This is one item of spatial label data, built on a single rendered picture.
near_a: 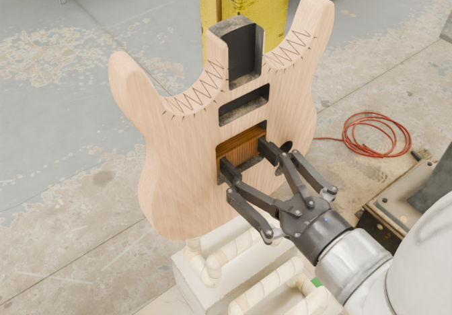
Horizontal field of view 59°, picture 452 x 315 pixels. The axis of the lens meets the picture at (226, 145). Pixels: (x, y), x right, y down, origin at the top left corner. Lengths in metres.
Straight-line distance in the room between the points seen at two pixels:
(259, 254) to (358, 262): 0.46
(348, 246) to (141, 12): 3.61
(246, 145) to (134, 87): 0.25
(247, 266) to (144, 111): 0.55
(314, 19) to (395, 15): 3.56
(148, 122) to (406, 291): 0.32
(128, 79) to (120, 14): 3.55
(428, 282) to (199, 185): 0.37
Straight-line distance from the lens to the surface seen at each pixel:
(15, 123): 3.10
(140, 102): 0.46
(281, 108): 0.64
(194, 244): 0.88
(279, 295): 1.00
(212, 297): 0.91
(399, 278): 0.42
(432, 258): 0.38
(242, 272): 0.93
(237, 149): 0.63
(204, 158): 0.59
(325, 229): 0.54
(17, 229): 2.52
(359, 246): 0.53
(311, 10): 0.60
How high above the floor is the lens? 1.95
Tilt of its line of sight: 49 degrees down
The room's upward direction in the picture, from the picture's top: straight up
